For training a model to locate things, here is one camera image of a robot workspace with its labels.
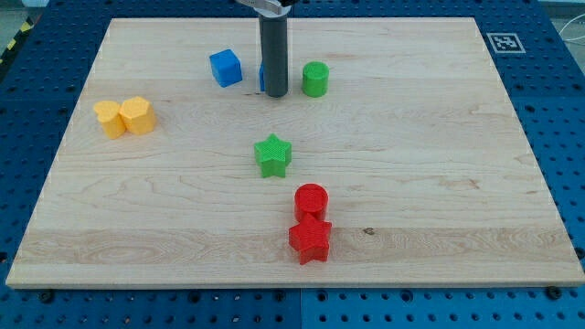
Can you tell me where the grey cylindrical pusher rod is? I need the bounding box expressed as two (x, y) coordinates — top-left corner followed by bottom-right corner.
(259, 15), (289, 98)

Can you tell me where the yellow heart block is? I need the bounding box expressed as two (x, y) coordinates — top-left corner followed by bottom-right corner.
(93, 101), (126, 139)

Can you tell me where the blue block behind rod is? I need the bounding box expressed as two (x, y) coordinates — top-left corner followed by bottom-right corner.
(258, 62), (265, 92)

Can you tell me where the white fiducial marker tag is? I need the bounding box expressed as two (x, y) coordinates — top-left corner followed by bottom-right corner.
(486, 33), (526, 54)

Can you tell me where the green cylinder block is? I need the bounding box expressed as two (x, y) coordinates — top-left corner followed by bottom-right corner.
(302, 61), (329, 98)

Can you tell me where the green star block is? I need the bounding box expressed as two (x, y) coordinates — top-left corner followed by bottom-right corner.
(254, 133), (292, 178)

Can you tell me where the light wooden board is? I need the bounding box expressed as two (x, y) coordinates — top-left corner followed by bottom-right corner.
(6, 17), (584, 289)

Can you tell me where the red cylinder block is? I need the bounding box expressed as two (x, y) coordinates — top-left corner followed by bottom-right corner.
(294, 183), (329, 222)

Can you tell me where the white cable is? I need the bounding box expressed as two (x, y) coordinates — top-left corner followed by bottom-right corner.
(558, 12), (585, 47)

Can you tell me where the red star block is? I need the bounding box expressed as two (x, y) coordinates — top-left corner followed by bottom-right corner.
(289, 213), (332, 265)

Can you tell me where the yellow hexagon block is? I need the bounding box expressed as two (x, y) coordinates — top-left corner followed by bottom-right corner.
(119, 96), (156, 135)

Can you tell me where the blue cube block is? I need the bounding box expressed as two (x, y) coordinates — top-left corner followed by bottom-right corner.
(209, 48), (243, 88)

